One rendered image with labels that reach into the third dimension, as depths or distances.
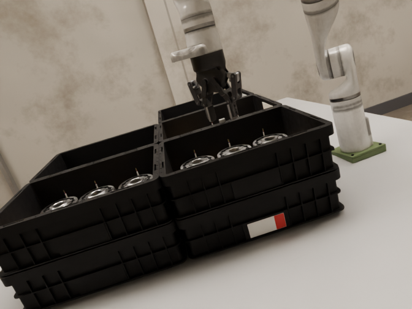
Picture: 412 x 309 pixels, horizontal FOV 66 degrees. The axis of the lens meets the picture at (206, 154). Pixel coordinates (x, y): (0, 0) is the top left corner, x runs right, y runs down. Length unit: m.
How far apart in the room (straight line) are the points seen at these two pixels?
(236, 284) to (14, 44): 2.55
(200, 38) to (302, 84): 2.58
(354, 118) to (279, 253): 0.52
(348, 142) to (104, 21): 2.18
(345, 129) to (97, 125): 2.17
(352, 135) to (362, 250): 0.46
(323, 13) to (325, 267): 0.63
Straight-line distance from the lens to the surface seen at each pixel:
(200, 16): 0.71
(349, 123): 1.09
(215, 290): 0.71
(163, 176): 0.69
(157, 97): 2.82
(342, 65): 1.06
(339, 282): 0.68
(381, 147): 1.15
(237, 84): 0.71
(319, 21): 0.97
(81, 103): 2.84
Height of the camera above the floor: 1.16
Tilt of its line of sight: 19 degrees down
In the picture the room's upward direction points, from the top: 16 degrees counter-clockwise
